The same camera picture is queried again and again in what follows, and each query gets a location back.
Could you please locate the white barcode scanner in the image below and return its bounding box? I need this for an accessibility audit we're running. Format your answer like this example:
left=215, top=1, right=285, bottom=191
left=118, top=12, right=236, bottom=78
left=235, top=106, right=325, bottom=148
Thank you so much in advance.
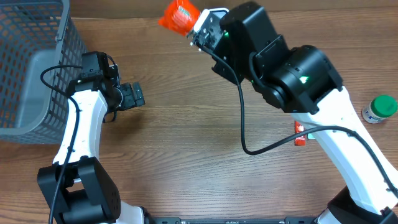
left=203, top=7, right=229, bottom=18

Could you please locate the green lid jar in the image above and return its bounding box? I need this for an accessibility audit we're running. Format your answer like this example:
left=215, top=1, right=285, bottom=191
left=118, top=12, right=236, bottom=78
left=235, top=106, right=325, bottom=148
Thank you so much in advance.
left=362, top=95, right=397, bottom=124

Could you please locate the red stick sachet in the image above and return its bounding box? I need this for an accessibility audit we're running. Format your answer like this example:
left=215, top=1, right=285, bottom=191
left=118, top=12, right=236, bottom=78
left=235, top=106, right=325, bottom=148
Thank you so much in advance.
left=294, top=120, right=307, bottom=147

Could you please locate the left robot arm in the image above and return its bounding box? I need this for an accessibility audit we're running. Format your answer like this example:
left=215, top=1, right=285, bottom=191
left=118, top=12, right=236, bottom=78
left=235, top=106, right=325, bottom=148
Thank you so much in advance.
left=37, top=51, right=154, bottom=224

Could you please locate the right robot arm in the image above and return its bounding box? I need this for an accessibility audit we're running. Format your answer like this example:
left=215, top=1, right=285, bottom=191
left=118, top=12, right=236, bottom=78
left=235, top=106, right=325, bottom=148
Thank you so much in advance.
left=189, top=1, right=397, bottom=223

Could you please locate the red spaghetti pasta package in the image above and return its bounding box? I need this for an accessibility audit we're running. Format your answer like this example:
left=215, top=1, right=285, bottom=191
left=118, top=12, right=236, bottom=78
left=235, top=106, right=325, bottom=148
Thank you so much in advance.
left=158, top=0, right=201, bottom=36

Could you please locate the grey plastic mesh basket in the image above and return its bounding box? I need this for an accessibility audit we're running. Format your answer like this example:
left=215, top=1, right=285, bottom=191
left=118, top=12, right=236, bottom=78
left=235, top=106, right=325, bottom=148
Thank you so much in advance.
left=1, top=0, right=87, bottom=144

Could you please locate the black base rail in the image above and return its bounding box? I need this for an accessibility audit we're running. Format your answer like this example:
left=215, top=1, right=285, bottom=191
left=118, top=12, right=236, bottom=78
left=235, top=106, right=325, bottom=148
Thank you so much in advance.
left=153, top=217, right=316, bottom=224

